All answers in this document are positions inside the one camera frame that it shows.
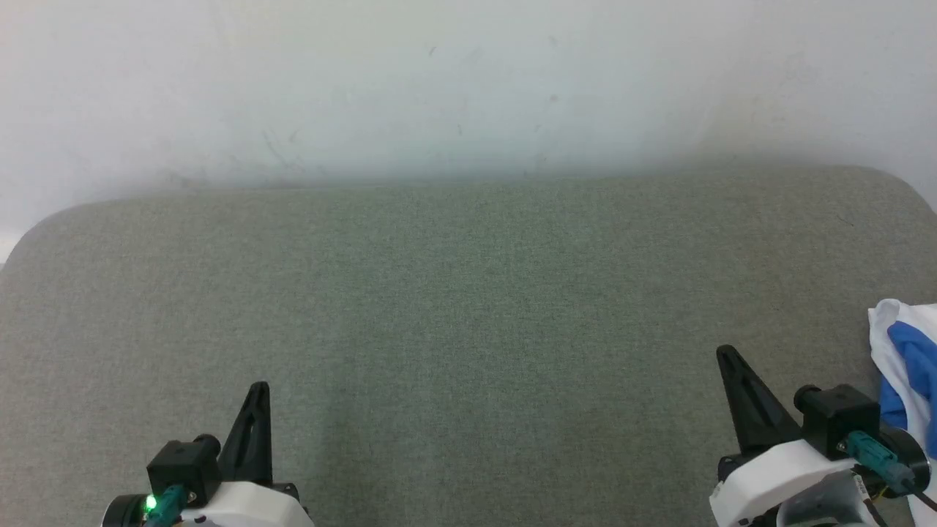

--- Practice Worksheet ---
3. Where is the teal plug right camera cable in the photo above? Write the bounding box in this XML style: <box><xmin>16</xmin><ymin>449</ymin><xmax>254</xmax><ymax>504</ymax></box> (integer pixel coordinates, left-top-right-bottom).
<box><xmin>842</xmin><ymin>432</ymin><xmax>937</xmax><ymax>511</ymax></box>

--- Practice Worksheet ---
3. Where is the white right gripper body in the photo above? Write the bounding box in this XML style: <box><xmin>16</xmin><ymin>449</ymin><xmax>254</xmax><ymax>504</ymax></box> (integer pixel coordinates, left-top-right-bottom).
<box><xmin>709</xmin><ymin>428</ymin><xmax>932</xmax><ymax>527</ymax></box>

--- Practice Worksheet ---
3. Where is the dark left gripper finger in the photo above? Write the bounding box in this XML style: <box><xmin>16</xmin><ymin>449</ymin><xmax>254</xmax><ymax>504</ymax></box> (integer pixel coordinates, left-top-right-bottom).
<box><xmin>218</xmin><ymin>381</ymin><xmax>274</xmax><ymax>485</ymax></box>

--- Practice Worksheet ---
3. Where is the blue and white shirt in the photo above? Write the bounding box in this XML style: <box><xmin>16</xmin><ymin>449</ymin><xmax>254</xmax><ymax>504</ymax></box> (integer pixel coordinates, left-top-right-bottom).
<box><xmin>868</xmin><ymin>299</ymin><xmax>937</xmax><ymax>527</ymax></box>

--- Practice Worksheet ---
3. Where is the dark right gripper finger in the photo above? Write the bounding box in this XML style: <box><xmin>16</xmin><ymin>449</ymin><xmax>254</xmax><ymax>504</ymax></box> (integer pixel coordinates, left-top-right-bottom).
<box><xmin>716</xmin><ymin>345</ymin><xmax>804</xmax><ymax>456</ymax></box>

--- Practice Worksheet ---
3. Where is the teal plug left camera cable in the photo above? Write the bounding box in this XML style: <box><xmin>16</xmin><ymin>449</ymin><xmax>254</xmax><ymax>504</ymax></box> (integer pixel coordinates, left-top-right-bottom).
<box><xmin>143</xmin><ymin>483</ymin><xmax>188</xmax><ymax>527</ymax></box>

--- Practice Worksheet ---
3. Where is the teal plug camera cable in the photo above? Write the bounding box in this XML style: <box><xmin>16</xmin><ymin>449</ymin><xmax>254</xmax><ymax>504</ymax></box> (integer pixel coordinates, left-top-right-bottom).
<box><xmin>143</xmin><ymin>483</ymin><xmax>188</xmax><ymax>527</ymax></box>
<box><xmin>842</xmin><ymin>432</ymin><xmax>937</xmax><ymax>511</ymax></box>

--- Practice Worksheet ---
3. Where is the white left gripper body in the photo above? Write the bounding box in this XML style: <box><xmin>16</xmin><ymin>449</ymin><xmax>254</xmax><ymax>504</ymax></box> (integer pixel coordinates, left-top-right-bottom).
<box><xmin>102</xmin><ymin>481</ymin><xmax>316</xmax><ymax>527</ymax></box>

